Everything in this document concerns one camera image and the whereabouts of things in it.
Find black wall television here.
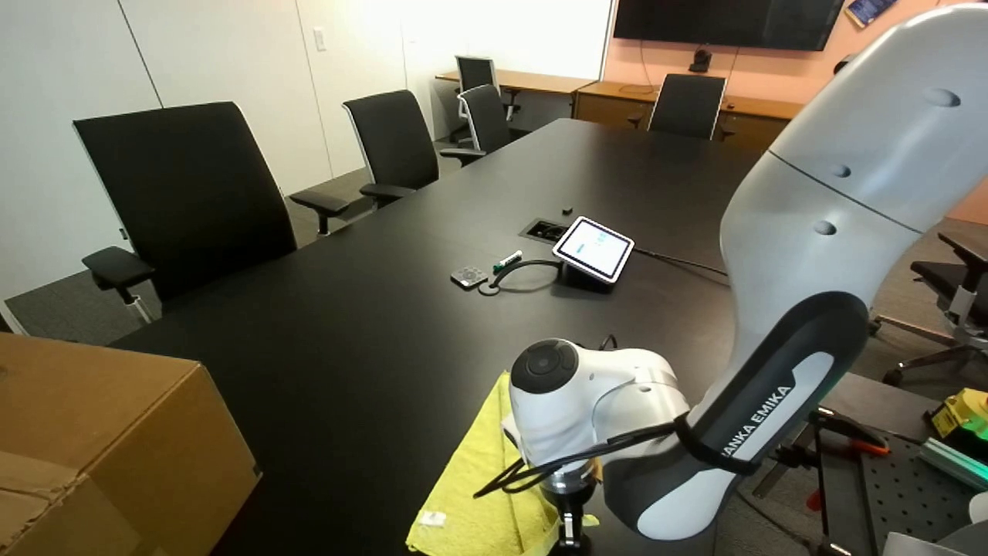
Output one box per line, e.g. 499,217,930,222
611,0,846,51

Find black tablet cable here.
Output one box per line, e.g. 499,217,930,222
477,243,736,301

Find brown cardboard box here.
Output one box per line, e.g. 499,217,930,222
0,334,263,556

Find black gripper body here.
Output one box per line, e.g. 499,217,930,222
544,465,601,532

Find yellow-green small box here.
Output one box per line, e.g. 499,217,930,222
930,385,988,445

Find blue framed wall panel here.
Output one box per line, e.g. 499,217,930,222
842,0,895,32

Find red-handled pliers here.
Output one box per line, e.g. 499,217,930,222
774,405,895,472

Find wooden side desk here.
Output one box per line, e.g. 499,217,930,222
437,68,597,109

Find wooden sideboard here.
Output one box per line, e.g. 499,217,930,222
567,76,806,161

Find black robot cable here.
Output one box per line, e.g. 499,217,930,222
472,409,708,503

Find yellow cloth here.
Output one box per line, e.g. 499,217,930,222
406,370,601,556

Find large black office chair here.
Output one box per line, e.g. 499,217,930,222
72,99,304,317

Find white-framed tablet on stand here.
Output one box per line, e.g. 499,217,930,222
551,213,638,289

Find teal flat item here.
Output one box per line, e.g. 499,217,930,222
918,435,988,494

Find table cable port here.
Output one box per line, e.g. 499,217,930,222
527,217,567,243

